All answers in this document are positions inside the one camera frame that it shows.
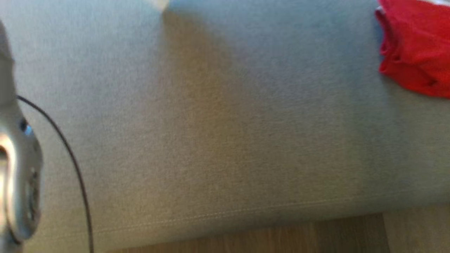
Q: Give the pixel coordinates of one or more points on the red shorts with printed logo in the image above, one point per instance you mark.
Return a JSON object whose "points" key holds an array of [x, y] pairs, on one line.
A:
{"points": [[418, 45]]}

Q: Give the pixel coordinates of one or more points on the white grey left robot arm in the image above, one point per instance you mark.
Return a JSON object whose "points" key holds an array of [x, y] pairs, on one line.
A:
{"points": [[17, 175]]}

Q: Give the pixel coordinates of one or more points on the grey sofa seat cushion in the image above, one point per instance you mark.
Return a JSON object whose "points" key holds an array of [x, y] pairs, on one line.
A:
{"points": [[228, 123]]}

